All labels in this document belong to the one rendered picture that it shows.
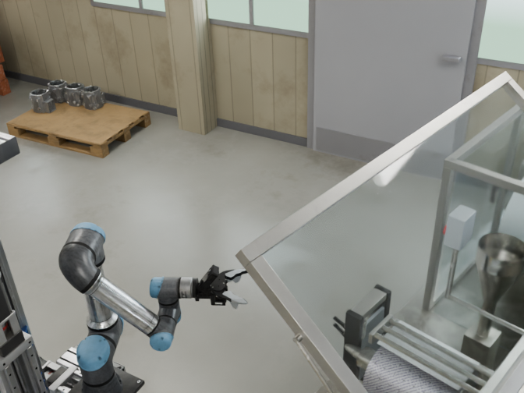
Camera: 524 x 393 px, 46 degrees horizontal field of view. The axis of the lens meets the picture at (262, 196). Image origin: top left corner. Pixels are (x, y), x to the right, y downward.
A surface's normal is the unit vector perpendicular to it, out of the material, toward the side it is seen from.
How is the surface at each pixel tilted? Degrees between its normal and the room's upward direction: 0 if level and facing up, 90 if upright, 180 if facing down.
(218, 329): 0
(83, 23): 90
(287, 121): 90
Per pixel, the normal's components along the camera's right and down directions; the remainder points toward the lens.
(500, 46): -0.49, 0.49
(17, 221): -0.03, -0.84
